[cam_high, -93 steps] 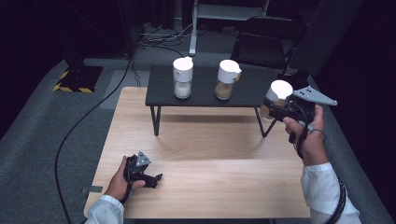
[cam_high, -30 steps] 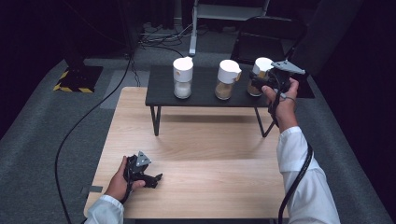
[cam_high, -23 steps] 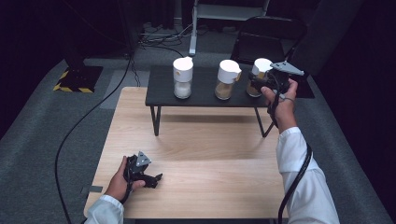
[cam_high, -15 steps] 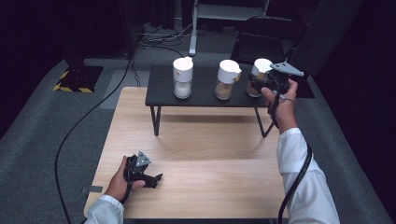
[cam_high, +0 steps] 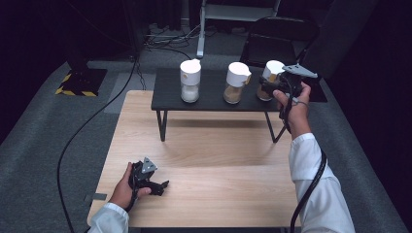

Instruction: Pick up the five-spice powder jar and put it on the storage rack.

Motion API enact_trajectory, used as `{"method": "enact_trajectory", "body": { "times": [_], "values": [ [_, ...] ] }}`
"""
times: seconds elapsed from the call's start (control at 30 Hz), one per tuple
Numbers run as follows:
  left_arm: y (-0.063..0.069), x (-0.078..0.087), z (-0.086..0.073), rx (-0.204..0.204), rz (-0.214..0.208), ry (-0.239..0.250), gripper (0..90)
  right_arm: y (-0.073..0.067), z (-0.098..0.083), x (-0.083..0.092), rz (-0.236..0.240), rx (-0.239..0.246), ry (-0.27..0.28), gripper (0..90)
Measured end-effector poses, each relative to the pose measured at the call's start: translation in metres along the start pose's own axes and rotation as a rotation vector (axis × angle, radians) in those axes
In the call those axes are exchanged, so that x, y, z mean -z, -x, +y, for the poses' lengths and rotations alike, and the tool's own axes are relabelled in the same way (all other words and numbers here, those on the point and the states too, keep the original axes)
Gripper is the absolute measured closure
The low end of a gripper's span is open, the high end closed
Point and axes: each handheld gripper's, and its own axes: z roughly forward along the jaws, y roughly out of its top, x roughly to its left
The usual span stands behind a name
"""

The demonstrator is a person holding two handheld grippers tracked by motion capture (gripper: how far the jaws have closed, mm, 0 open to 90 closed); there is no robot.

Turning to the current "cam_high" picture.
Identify grey tape marker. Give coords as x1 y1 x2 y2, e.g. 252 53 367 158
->
84 192 108 204

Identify bundle of floor cables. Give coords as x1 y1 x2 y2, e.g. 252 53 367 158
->
144 23 203 70

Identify right hand-held gripper cable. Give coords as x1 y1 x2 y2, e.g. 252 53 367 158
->
278 92 327 233

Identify black folding chair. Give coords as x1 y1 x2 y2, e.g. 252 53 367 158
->
238 17 321 79

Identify long black floor cable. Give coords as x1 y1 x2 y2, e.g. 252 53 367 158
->
56 54 139 233

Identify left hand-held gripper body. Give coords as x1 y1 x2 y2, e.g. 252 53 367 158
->
128 156 165 196

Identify black stand base yellow stripes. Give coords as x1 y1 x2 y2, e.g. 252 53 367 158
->
54 48 109 98

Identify plain black stand base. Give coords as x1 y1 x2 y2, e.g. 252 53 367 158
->
300 74 328 104

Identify white-lid jar of white powder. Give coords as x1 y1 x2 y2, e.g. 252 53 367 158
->
179 58 202 104

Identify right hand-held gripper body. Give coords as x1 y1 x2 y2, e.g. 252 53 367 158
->
269 63 319 98

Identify person's left hand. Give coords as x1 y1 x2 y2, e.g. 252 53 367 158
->
108 161 153 210

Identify person's right hand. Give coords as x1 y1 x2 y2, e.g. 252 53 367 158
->
272 81 312 141

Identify black shelf with metal legs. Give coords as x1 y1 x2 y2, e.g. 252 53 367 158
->
151 67 302 144

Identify dark grey leaning panel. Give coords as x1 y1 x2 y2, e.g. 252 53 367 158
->
300 0 380 81

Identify white-lid jar of brown powder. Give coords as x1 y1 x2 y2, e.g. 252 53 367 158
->
223 61 253 105
256 59 287 102

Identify white metal stand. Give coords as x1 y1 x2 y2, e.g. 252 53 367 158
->
195 0 283 60

